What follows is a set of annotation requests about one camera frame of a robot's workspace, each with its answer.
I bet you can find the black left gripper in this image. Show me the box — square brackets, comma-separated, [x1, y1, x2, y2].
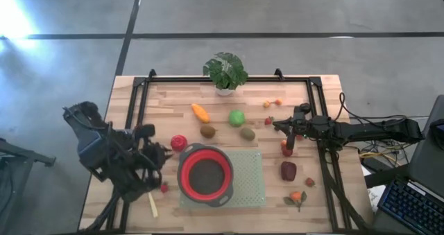
[138, 139, 174, 191]

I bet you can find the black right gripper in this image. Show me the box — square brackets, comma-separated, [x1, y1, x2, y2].
[272, 112, 315, 151]

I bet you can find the twin orange yellow fruit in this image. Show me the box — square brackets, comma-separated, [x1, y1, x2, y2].
[262, 97, 284, 109]

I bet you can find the brown kiwi fruit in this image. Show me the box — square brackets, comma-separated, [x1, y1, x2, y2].
[239, 127, 257, 141]
[199, 124, 218, 139]

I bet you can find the green apple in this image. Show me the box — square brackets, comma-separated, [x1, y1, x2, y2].
[228, 110, 246, 128]

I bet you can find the orange mango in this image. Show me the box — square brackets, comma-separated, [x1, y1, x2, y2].
[191, 103, 212, 124]

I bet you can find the red grey collapsible colander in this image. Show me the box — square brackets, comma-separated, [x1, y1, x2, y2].
[176, 143, 235, 208]

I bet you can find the dark red bell pepper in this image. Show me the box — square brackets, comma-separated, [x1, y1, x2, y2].
[280, 161, 298, 182]

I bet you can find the green perforated metal rack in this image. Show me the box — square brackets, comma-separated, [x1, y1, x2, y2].
[179, 148, 267, 209]

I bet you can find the tangerine with green leaves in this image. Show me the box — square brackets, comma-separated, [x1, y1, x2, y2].
[282, 190, 308, 214]

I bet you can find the green plant in white pot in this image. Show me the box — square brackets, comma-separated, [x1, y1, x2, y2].
[202, 51, 249, 97]

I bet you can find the black power brick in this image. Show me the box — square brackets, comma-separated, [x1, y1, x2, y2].
[362, 157, 386, 173]

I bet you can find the white paper sheet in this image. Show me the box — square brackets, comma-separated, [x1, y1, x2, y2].
[367, 184, 386, 211]

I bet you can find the grey side desk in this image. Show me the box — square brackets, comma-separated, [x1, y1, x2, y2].
[0, 137, 56, 235]

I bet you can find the laptop with backlit keyboard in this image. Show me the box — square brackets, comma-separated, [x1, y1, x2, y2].
[376, 94, 444, 235]

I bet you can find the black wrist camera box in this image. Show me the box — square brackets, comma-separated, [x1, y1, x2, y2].
[133, 123, 156, 139]

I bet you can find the knife with cream handle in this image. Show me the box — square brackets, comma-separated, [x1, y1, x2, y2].
[148, 192, 160, 219]

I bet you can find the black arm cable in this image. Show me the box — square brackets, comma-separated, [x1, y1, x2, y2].
[338, 92, 409, 123]

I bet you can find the black aluminium table frame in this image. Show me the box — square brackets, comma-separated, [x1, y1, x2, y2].
[78, 68, 374, 234]

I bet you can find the yellow cable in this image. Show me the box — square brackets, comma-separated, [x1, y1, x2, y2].
[359, 150, 396, 159]

